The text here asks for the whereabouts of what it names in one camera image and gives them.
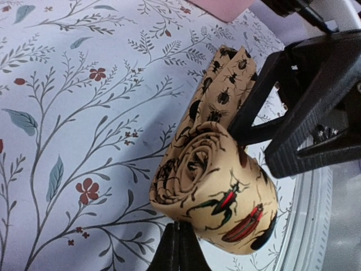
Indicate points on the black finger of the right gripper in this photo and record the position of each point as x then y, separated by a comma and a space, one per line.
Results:
319, 81

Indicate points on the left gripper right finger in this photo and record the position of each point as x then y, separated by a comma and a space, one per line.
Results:
191, 257

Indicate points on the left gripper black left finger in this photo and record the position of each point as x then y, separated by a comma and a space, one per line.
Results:
166, 257

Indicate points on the yellow beetle-print tie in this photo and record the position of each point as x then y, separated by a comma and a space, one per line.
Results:
205, 177

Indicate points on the pink divided organizer tray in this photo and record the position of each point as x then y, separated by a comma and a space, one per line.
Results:
224, 10

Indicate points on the floral table mat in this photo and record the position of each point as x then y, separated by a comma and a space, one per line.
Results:
92, 93

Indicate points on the front aluminium rail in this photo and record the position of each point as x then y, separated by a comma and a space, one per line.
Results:
323, 228

